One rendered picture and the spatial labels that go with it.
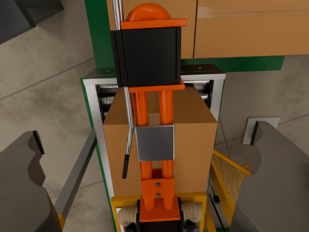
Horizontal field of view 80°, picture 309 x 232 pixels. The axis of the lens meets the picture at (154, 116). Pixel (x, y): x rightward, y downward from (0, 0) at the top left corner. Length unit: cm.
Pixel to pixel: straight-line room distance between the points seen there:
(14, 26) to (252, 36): 100
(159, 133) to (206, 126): 40
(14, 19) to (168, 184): 76
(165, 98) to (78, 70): 141
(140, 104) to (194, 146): 47
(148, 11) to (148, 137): 17
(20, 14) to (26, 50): 92
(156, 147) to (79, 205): 242
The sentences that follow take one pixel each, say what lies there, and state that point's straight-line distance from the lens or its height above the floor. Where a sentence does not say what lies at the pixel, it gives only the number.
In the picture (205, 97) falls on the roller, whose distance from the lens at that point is 107.
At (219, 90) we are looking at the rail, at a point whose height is 59.
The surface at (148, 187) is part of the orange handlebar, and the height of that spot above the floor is 126.
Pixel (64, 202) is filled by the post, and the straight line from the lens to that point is 114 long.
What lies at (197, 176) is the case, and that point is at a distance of 82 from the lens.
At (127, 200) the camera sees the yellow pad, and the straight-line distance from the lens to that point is 61.
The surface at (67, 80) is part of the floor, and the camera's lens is 171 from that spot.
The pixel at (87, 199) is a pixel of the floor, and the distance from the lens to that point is 256.
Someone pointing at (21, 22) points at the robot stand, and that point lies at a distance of 87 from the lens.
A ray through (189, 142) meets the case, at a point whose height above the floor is 95.
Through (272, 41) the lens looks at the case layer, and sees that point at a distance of 113.
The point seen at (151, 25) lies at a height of 127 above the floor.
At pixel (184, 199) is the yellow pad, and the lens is 61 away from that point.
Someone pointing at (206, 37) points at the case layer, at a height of 54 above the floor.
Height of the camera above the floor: 150
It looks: 61 degrees down
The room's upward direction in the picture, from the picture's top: 177 degrees clockwise
